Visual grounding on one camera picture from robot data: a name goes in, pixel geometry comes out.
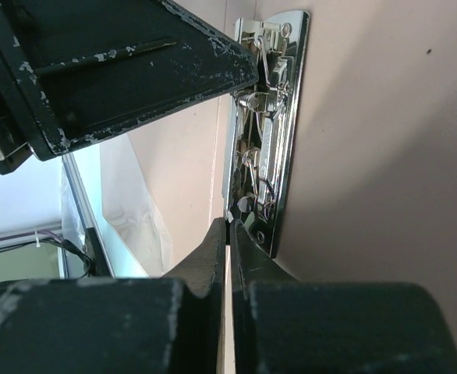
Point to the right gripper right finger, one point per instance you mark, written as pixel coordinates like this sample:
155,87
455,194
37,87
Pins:
283,325

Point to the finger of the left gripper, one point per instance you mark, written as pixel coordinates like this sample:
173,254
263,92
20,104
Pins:
76,73

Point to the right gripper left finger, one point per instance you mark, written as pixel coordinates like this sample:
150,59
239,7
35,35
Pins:
169,324

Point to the metal folder clip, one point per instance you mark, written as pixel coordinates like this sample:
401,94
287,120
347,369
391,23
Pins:
262,126

